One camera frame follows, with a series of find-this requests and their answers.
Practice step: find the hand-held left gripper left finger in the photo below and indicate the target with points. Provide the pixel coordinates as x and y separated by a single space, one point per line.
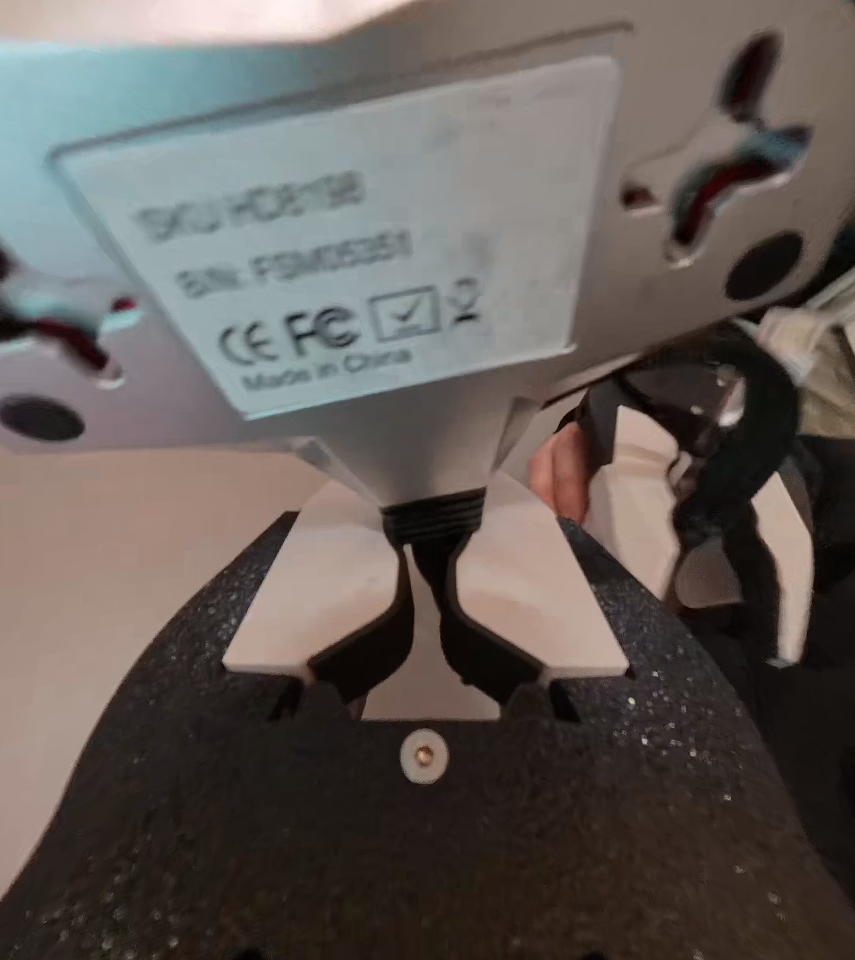
322 592

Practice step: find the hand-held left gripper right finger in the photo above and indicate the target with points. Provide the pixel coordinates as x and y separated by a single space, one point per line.
540 600

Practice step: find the silver black video switch box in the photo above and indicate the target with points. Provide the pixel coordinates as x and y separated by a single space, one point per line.
367 187

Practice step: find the grey desk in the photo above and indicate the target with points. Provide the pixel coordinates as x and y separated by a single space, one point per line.
60 600

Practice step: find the person's right hand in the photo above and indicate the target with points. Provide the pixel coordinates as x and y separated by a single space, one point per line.
562 480

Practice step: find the person in black hoodie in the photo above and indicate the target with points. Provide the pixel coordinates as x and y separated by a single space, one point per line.
847 675

